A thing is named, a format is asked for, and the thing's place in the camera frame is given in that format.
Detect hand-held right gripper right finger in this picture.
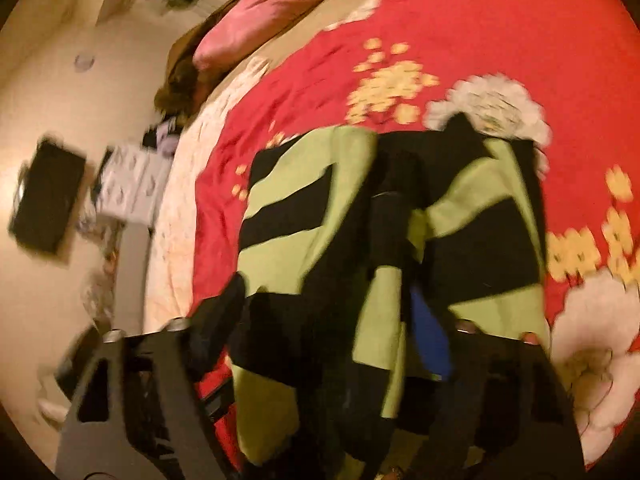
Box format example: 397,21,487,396
410,289,587,480

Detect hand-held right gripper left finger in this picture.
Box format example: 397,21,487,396
55,275,248,480

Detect green black striped sweater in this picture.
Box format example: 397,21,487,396
227,112,551,480

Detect pile of dark clothes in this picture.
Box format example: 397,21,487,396
142,115,181,153

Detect white rounded panel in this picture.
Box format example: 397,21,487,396
117,222,153,333

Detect cream quilted bedspread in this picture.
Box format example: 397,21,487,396
142,55,273,333

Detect clutter of small toiletries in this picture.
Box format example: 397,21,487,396
77,205,123,321

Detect white drawer chest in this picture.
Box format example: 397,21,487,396
92,142,173,226

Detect black television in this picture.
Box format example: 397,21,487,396
7,135,88,261

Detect beige bed sheet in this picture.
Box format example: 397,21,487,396
200,0,501,111

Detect red floral blanket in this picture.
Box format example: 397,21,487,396
190,0,640,471

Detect pink quilt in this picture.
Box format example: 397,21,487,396
192,0,396,73

